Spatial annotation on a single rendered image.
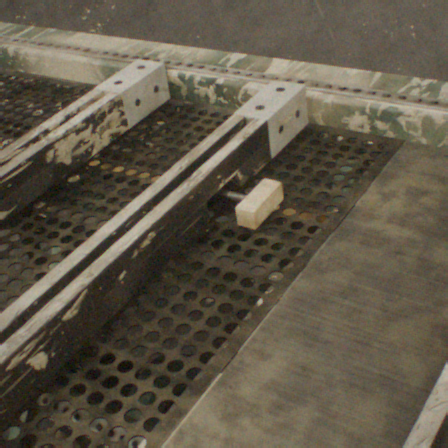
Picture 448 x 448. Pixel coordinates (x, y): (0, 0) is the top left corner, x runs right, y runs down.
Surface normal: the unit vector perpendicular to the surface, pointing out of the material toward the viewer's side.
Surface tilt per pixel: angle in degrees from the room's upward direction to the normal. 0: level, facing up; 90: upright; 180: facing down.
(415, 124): 39
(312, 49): 0
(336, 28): 0
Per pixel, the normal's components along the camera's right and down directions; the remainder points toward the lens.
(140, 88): 0.84, 0.23
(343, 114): -0.54, 0.54
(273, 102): -0.12, -0.81
